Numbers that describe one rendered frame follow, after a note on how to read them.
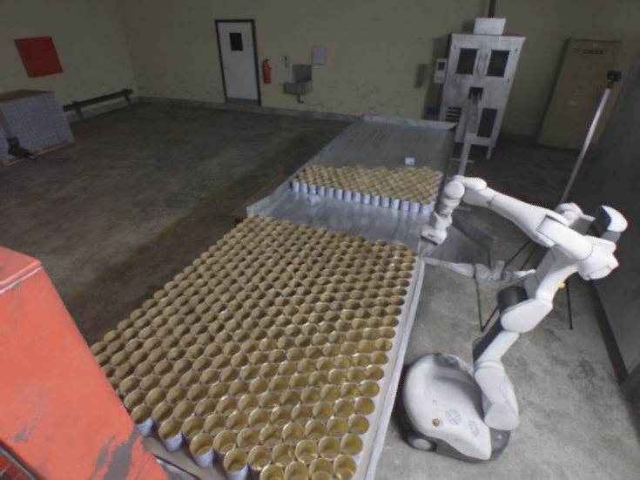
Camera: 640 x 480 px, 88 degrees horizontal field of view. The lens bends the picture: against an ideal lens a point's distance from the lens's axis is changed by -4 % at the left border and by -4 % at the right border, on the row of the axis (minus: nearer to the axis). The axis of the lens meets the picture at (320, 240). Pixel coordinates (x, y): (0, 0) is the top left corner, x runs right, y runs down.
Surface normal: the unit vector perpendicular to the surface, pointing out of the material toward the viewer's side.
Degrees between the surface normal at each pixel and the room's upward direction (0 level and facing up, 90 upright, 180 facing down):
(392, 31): 90
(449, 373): 73
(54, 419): 90
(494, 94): 90
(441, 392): 0
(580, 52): 90
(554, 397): 0
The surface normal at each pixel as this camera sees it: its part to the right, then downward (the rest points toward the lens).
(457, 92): -0.37, 0.52
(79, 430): 0.93, 0.21
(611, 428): 0.00, -0.83
